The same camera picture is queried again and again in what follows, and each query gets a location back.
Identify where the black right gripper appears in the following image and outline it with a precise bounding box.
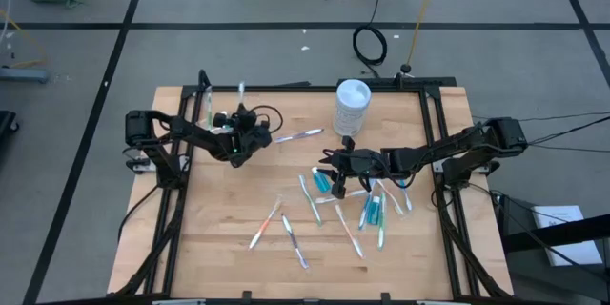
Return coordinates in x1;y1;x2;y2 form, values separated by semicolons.
315;135;385;200

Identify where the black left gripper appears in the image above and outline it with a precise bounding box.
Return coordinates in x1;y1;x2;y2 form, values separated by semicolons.
213;104;274;150

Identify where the pale orange toothbrush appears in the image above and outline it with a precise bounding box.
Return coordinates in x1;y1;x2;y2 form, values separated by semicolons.
314;188;369;205

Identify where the green white toothbrush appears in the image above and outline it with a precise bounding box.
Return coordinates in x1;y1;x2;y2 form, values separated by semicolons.
297;173;324;228

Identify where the blue toothbrush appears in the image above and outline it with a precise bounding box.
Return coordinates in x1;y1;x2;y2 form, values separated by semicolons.
356;179;376;232
396;178;415;213

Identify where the orange teal toothbrush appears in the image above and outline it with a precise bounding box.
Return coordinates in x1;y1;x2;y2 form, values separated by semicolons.
335;203;367;260

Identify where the orange white toothbrush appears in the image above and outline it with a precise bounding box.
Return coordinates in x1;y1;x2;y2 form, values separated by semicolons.
374;178;406;216
247;196;283;252

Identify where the navy white toothbrush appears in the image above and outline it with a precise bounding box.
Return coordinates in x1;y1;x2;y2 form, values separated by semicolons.
279;213;311;271

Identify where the clear acrylic organizer box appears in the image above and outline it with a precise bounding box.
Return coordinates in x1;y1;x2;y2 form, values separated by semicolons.
197;112;252;144

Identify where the white wipes canister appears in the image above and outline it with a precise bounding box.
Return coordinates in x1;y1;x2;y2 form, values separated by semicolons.
332;78;373;138

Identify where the dark equipment stand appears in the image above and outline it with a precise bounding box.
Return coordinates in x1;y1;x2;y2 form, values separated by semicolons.
495;191;610;305

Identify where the grey metal foot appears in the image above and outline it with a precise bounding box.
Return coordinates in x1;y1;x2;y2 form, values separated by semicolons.
0;66;50;85

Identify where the white paper booklet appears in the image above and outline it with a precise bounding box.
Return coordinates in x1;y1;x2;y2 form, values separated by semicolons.
531;204;604;268

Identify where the black chair base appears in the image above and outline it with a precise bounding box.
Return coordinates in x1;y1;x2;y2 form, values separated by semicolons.
0;110;20;153

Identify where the black coiled cable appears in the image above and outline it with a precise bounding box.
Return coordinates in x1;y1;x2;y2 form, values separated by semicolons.
351;0;390;79

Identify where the yellow hanging cable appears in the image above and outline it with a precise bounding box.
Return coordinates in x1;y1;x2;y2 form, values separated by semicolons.
403;0;445;75

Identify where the yellow floor cable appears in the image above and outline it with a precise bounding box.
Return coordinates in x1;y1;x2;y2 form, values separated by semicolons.
0;8;49;69

